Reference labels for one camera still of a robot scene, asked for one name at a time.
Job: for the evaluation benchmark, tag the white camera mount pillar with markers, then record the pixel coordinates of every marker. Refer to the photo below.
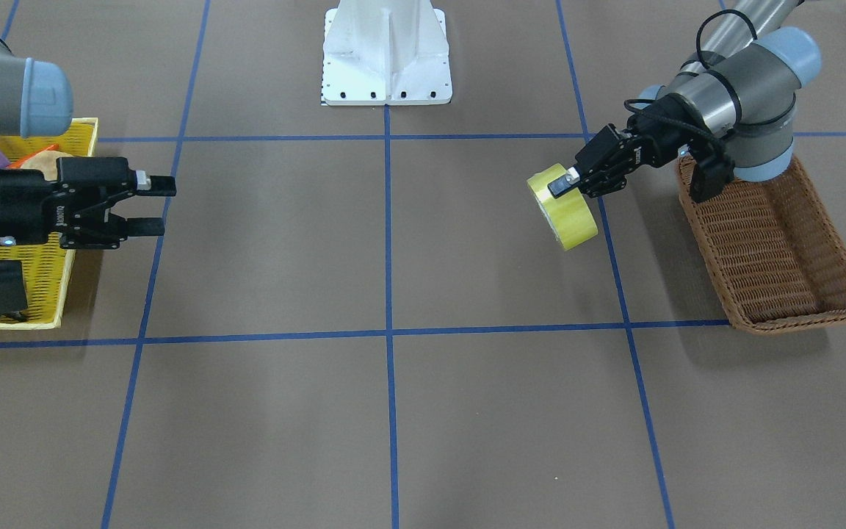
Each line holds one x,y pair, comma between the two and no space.
385,53

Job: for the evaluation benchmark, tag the toy orange carrot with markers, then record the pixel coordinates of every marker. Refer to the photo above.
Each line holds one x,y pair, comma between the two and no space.
19,163

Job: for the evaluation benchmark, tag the yellow plastic basket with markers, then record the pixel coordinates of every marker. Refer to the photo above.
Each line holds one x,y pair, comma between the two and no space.
46,268

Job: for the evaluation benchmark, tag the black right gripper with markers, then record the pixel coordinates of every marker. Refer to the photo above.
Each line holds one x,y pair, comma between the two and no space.
8,206

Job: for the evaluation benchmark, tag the toy bread croissant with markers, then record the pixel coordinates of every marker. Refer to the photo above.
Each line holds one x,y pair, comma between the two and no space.
45,162

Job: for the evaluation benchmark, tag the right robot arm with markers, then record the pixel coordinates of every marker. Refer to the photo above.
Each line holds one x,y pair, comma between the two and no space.
36,100

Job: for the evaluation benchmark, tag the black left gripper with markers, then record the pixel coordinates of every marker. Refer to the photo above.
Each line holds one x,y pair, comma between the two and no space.
656,152

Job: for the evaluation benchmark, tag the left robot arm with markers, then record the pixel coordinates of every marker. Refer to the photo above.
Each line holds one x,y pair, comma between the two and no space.
731,107

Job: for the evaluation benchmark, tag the yellow tape roll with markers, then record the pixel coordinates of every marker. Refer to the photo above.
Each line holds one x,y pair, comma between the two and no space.
569,217

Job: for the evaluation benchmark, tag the brown wicker basket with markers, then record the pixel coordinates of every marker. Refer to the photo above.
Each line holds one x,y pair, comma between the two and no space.
771,250

